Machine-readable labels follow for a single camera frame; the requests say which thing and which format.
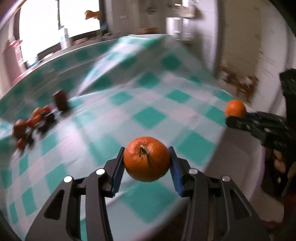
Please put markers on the dark red apple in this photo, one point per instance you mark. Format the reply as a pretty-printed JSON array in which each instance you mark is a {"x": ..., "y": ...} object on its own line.
[{"x": 19, "y": 129}]

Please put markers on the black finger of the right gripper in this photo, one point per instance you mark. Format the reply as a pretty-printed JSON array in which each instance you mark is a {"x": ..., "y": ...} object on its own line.
[{"x": 258, "y": 124}]

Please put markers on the green checkered tablecloth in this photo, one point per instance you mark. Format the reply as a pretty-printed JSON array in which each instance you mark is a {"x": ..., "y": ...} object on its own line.
[{"x": 118, "y": 90}]

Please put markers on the red cherry tomato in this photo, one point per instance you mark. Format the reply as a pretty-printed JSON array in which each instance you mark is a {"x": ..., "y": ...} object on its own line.
[{"x": 21, "y": 144}]

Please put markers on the right human hand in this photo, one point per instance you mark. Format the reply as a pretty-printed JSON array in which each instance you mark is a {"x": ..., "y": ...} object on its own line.
[{"x": 279, "y": 162}]

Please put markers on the small red tomato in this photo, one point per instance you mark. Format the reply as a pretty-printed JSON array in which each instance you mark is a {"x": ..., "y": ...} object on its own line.
[{"x": 47, "y": 108}]

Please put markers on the orange mandarin with stem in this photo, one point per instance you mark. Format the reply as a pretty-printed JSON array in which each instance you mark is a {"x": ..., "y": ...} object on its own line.
[{"x": 146, "y": 159}]

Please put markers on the white plastic bottle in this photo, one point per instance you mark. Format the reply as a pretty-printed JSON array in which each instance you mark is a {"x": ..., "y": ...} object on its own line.
[{"x": 65, "y": 40}]

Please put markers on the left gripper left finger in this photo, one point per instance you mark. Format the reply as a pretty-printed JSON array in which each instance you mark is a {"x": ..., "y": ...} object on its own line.
[{"x": 59, "y": 218}]

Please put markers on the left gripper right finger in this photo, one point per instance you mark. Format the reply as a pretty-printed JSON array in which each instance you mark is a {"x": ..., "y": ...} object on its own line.
[{"x": 217, "y": 210}]

